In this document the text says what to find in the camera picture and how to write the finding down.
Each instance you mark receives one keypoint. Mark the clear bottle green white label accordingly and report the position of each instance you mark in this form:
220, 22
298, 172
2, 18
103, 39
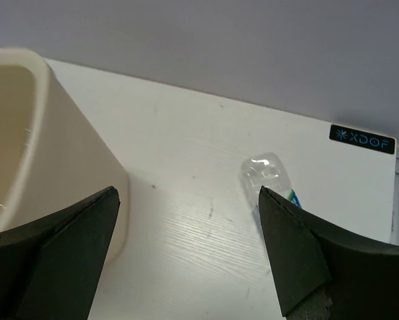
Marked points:
265, 170

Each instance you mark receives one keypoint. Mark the black XDOF logo sticker right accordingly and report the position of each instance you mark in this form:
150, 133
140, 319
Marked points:
362, 139

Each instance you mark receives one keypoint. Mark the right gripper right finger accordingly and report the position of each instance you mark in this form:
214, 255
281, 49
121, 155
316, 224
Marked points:
322, 271

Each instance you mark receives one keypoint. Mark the cream plastic bin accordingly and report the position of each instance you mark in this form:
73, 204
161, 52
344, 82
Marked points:
50, 155

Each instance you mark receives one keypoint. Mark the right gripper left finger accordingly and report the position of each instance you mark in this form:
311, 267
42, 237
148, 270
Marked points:
50, 267

